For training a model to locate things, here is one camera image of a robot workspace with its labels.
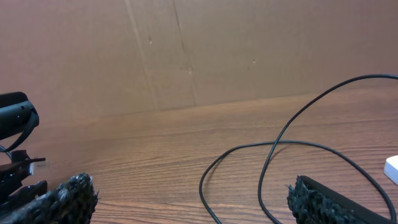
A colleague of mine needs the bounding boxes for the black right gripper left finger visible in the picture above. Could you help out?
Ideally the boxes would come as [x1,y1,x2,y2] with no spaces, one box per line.
[1,173,98,224]

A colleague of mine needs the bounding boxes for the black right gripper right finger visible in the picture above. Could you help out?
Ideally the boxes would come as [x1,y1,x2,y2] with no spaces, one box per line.
[287,175,392,224]

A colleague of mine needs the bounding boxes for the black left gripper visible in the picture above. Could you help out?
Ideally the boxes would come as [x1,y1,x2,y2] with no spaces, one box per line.
[1,150,47,212]

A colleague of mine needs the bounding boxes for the black charger cable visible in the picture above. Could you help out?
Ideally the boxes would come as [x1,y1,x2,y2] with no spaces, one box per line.
[198,73,398,224]

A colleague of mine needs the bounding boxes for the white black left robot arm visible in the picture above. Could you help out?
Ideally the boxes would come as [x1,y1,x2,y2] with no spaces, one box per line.
[1,91,47,215]

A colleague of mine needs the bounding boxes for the white power strip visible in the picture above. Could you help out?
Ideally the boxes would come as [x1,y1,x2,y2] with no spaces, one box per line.
[384,155,398,185]

